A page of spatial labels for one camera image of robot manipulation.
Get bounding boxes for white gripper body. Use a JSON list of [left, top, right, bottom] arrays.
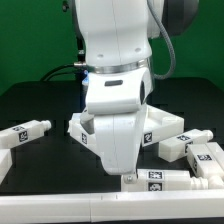
[[79, 68, 154, 176]]

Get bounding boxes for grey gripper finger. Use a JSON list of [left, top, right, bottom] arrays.
[[124, 174, 136, 184]]

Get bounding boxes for white desk tabletop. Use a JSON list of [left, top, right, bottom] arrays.
[[68, 105, 184, 161]]

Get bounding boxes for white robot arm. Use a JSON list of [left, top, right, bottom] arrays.
[[72, 0, 199, 183]]

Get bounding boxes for white block left edge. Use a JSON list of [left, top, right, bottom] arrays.
[[0, 149, 12, 184]]

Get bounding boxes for white front rail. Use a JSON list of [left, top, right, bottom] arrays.
[[0, 189, 224, 224]]

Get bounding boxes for black camera stand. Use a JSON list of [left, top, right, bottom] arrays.
[[62, 0, 88, 79]]

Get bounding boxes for black cables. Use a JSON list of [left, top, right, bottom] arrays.
[[40, 63, 84, 82]]

